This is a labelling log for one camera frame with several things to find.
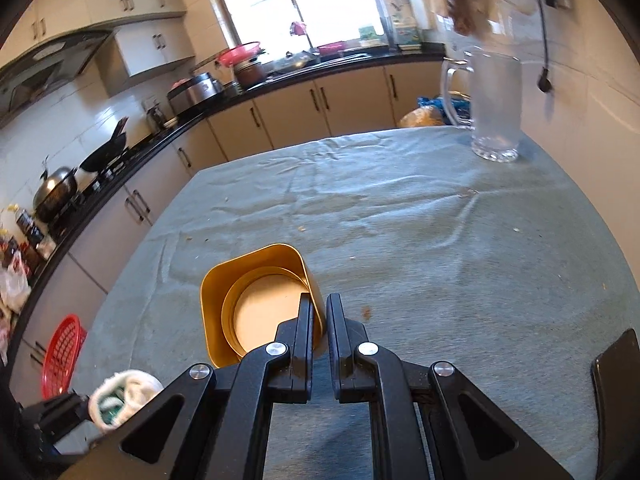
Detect yellow metal tin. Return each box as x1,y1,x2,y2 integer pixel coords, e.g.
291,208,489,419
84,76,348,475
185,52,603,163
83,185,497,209
200,244,326,368

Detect white cloth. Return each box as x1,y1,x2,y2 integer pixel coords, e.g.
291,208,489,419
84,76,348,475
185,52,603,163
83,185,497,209
88,370,164,434

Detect red plastic trash basket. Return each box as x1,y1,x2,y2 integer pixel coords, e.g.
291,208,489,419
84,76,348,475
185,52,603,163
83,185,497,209
41,314,87,400

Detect beige lower kitchen cabinets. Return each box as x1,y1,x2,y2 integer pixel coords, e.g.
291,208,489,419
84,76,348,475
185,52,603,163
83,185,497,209
1,54,440,404

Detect white plastic bag on counter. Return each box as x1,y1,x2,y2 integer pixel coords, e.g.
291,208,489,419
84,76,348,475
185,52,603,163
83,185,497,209
0,252,32,314

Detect grey table cloth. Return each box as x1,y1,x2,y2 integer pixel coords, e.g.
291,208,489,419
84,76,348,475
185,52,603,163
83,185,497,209
73,128,639,479

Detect dark soy sauce bottle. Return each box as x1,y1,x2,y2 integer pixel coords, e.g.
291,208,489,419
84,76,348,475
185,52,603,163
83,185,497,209
14,205,44,248

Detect lidded metal wok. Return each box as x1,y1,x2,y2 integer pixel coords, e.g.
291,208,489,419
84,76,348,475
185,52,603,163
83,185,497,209
32,157,78,224

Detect black flat tray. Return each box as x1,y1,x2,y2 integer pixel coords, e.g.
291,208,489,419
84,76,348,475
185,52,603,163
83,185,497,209
591,328,639,479

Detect black frying pan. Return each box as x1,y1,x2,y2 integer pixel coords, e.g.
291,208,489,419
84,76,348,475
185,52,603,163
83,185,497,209
79,117,128,172

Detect silver rice cooker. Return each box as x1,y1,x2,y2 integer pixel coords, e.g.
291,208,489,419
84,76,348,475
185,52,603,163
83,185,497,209
167,73,224,116

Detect red plastic colander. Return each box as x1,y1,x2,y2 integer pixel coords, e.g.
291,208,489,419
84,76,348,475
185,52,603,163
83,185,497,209
216,41,262,68

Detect glass beer mug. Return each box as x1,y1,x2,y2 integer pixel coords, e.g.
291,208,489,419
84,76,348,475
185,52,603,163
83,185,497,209
440,47,523,162

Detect black range hood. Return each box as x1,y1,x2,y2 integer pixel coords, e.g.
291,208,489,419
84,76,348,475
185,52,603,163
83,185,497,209
0,29,112,127

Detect black power cable plug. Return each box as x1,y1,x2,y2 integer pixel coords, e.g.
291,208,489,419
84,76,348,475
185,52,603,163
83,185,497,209
536,0,553,94

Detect upper wall cabinets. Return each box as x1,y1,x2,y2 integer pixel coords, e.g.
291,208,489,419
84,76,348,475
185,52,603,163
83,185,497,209
1,0,193,82

